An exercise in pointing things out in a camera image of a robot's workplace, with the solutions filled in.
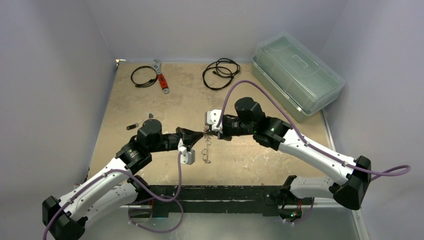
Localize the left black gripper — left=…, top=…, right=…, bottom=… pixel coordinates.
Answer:
left=148, top=126, right=203, bottom=153

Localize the large metal keyring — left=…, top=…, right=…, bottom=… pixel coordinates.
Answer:
left=201, top=130, right=212, bottom=164

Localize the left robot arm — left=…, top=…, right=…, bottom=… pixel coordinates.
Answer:
left=42, top=119, right=204, bottom=240

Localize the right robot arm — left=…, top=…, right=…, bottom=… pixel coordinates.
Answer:
left=205, top=97, right=371, bottom=210

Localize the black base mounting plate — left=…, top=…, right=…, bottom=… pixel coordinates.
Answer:
left=116, top=184, right=314, bottom=220

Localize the clear plastic storage box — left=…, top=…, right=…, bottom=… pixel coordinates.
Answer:
left=252, top=33, right=346, bottom=122

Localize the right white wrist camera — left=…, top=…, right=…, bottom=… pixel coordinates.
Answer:
left=205, top=109, right=223, bottom=132

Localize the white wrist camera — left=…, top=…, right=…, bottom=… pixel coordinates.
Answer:
left=205, top=109, right=223, bottom=132
left=177, top=139, right=196, bottom=165

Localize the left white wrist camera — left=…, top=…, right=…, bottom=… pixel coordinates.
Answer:
left=177, top=139, right=196, bottom=165

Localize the black coiled cable centre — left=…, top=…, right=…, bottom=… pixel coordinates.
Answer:
left=202, top=58, right=241, bottom=91

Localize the black coiled cable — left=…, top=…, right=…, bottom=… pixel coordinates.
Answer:
left=130, top=65, right=159, bottom=89
left=202, top=58, right=241, bottom=91

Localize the black coiled cable left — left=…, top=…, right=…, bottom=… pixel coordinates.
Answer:
left=130, top=65, right=159, bottom=89

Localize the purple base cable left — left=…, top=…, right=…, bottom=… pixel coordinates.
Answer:
left=127, top=194, right=184, bottom=233

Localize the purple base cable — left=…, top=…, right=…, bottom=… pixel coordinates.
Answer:
left=283, top=200, right=319, bottom=226
left=127, top=194, right=184, bottom=233

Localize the red handled adjustable wrench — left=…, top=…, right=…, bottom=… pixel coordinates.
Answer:
left=152, top=59, right=170, bottom=94

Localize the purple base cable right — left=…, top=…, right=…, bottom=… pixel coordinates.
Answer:
left=283, top=200, right=319, bottom=226

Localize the aluminium frame rail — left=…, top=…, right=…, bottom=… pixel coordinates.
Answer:
left=127, top=198, right=367, bottom=240

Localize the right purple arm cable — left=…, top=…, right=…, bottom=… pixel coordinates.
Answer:
left=215, top=80, right=412, bottom=181

